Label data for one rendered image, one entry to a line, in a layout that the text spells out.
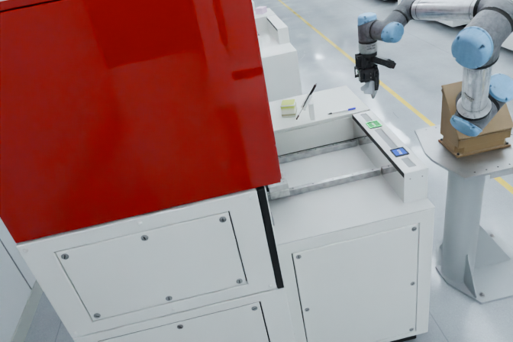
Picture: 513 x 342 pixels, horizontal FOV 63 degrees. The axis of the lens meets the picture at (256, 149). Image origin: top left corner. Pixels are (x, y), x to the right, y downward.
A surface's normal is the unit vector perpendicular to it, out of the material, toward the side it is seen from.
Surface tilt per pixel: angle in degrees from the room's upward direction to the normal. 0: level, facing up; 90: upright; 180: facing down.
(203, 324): 90
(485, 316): 0
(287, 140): 90
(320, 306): 90
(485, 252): 90
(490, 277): 0
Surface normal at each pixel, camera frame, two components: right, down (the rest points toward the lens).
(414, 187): 0.15, 0.47
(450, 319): -0.17, -0.85
